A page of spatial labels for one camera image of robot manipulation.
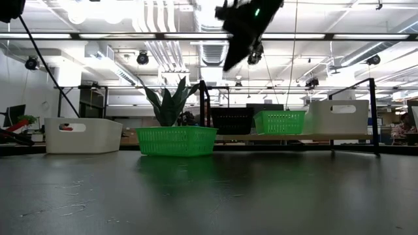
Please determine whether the black frame wooden shelf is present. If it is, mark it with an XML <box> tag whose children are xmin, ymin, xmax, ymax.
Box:
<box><xmin>198</xmin><ymin>77</ymin><xmax>381</xmax><ymax>157</ymax></box>

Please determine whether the red desk item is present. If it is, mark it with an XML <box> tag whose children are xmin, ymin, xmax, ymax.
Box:
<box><xmin>5</xmin><ymin>118</ymin><xmax>31</xmax><ymax>133</ymax></box>

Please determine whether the person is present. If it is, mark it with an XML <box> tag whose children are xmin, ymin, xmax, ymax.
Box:
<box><xmin>390</xmin><ymin>112</ymin><xmax>418</xmax><ymax>147</ymax></box>

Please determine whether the black metal rack frame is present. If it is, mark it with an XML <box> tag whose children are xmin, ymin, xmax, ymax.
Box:
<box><xmin>54</xmin><ymin>84</ymin><xmax>109</xmax><ymax>119</ymax></box>

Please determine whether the small dark desk monitor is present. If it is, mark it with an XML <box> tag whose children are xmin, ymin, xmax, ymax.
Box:
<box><xmin>2</xmin><ymin>104</ymin><xmax>27</xmax><ymax>128</ymax></box>

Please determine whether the wide green slotted basket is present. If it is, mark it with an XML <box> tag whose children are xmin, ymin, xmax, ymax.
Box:
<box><xmin>135</xmin><ymin>125</ymin><xmax>219</xmax><ymax>158</ymax></box>

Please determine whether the green slotted plastic basket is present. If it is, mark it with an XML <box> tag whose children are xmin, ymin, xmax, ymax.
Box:
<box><xmin>253</xmin><ymin>110</ymin><xmax>307</xmax><ymax>136</ymax></box>

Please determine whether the green snake plant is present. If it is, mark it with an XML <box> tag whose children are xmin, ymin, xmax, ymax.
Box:
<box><xmin>137</xmin><ymin>76</ymin><xmax>201</xmax><ymax>128</ymax></box>

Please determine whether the thin hanging cable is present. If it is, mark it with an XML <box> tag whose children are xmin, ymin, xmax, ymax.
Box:
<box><xmin>284</xmin><ymin>0</ymin><xmax>299</xmax><ymax>110</ymax></box>

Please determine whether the thick black hanging cable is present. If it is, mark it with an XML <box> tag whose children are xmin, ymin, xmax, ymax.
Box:
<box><xmin>18</xmin><ymin>14</ymin><xmax>82</xmax><ymax>119</ymax></box>

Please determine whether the large white plastic basket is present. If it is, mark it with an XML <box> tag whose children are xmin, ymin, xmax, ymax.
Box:
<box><xmin>302</xmin><ymin>99</ymin><xmax>370</xmax><ymax>136</ymax></box>

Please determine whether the small green potted plant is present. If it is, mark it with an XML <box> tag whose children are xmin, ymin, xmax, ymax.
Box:
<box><xmin>16</xmin><ymin>114</ymin><xmax>39</xmax><ymax>125</ymax></box>

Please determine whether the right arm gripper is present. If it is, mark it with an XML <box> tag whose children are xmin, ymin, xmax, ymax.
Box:
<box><xmin>214</xmin><ymin>0</ymin><xmax>285</xmax><ymax>72</ymax></box>

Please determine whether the dark computer monitor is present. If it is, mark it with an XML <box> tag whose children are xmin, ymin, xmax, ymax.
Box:
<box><xmin>246</xmin><ymin>103</ymin><xmax>285</xmax><ymax>112</ymax></box>

